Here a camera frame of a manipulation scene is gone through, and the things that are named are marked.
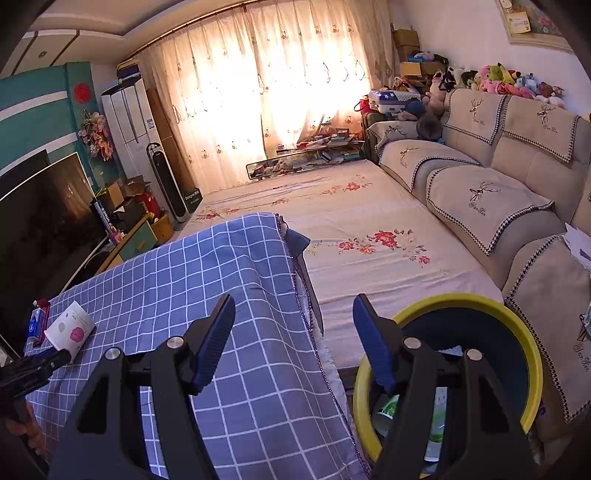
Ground row of plush toys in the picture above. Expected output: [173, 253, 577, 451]
[425, 62, 566, 109]

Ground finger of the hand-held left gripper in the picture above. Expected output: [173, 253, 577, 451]
[41, 347, 72, 370]

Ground black tower fan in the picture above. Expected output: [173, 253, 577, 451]
[146, 142, 190, 223]

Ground red box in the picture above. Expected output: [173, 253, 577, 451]
[136, 193, 160, 217]

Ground green yellow tv cabinet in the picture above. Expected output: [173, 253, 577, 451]
[92, 212, 155, 273]

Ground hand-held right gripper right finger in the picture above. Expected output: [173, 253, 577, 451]
[352, 293, 539, 480]

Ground black tall box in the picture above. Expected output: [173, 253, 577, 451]
[92, 198, 114, 232]

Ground framed flower picture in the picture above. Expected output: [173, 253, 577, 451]
[496, 0, 575, 54]

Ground yellow bucket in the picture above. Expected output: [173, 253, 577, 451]
[154, 212, 174, 243]

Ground dark blue cloth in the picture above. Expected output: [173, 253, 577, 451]
[281, 222, 311, 259]

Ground grey round cushion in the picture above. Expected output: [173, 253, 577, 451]
[416, 114, 444, 139]

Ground floral bedsheet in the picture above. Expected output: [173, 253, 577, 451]
[182, 159, 506, 370]

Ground cream embroidered curtain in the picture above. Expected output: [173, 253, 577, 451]
[134, 0, 398, 195]

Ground yellow rimmed trash bin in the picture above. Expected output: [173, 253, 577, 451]
[353, 293, 544, 478]

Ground large curved television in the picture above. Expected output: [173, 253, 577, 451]
[0, 152, 108, 352]

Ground black printed box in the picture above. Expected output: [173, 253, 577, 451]
[182, 187, 204, 213]

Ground blue checked tablecloth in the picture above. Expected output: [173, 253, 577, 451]
[23, 212, 370, 480]

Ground white packet with pink circle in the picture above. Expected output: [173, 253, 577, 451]
[46, 301, 97, 363]

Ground glass coffee table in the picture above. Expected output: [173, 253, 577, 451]
[246, 131, 368, 181]

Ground hanging flower decoration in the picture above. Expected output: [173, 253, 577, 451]
[78, 111, 114, 161]

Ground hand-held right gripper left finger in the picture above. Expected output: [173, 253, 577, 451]
[48, 293, 237, 480]

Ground beige sofa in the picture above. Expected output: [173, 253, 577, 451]
[367, 88, 591, 444]

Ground star print storage case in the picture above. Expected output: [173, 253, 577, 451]
[368, 90, 421, 116]

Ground blue tissue pack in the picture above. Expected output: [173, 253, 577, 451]
[28, 307, 49, 340]

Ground person's left hand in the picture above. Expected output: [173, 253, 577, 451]
[7, 401, 44, 464]

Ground open cardboard box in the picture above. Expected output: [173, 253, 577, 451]
[97, 175, 153, 208]

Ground red notebook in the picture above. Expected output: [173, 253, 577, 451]
[32, 299, 51, 344]

